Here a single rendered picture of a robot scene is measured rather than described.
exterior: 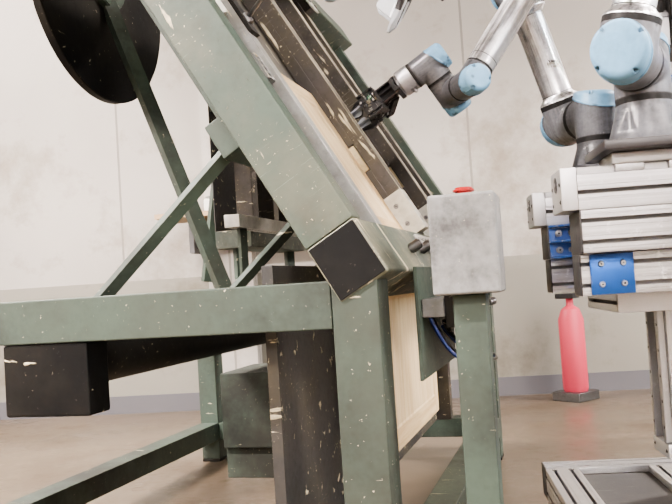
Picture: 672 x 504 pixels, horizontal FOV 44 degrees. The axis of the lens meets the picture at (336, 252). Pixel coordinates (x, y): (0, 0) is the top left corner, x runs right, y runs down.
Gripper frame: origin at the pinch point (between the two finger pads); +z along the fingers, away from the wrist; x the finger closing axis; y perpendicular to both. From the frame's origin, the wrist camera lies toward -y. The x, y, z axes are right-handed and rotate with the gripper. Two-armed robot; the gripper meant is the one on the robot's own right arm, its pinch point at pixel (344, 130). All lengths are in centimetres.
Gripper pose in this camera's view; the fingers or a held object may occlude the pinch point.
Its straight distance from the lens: 239.1
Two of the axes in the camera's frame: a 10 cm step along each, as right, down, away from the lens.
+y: -2.9, -0.1, -9.6
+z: -7.9, 5.7, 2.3
